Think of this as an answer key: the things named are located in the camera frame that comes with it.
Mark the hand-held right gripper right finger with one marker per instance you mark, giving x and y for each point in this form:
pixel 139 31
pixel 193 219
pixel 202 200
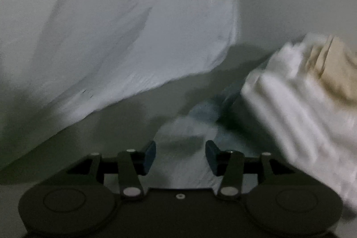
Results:
pixel 211 157

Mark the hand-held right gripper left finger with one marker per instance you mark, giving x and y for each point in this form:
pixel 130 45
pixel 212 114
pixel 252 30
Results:
pixel 149 157

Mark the plain white garment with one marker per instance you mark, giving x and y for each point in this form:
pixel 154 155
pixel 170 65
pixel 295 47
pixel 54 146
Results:
pixel 184 171

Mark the carrot print pale blue cloth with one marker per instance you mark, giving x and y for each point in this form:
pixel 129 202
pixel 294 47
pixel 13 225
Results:
pixel 111 31

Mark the blue grey cloth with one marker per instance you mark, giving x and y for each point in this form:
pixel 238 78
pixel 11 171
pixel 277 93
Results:
pixel 207 112

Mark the white ribbed folded cloth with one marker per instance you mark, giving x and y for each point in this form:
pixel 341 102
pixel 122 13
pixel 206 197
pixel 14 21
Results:
pixel 292 121

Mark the beige cloth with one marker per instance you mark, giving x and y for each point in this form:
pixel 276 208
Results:
pixel 338 70

